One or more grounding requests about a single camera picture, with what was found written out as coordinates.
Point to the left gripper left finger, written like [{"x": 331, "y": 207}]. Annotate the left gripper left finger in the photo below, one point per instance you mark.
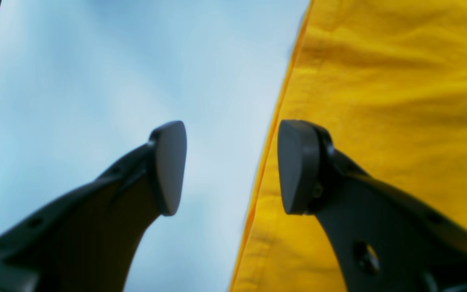
[{"x": 85, "y": 240}]

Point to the orange yellow T-shirt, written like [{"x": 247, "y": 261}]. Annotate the orange yellow T-shirt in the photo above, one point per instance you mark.
[{"x": 388, "y": 80}]

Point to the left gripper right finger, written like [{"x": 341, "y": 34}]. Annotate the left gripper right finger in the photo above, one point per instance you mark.
[{"x": 384, "y": 239}]

